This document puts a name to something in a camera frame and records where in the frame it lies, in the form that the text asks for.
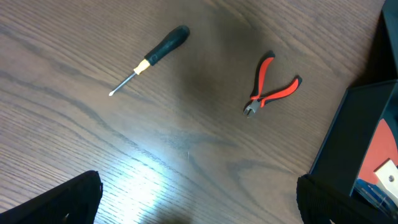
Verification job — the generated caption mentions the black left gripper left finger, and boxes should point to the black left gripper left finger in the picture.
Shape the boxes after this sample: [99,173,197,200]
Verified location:
[1,170,103,224]

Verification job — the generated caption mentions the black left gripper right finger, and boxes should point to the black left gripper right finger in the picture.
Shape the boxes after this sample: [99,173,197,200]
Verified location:
[296,174,397,224]

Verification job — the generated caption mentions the orange scraper wooden handle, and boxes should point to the orange scraper wooden handle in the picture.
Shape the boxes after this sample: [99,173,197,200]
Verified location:
[357,118,398,208]

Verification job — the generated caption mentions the blue drill bit set case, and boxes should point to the blue drill bit set case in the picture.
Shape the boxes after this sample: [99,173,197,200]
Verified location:
[354,179,397,219]

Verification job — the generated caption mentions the black open gift box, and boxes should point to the black open gift box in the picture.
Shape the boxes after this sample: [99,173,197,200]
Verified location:
[307,0,397,210]

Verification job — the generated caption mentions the red black cutting pliers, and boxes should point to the red black cutting pliers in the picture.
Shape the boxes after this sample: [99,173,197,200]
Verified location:
[243,50,303,119]

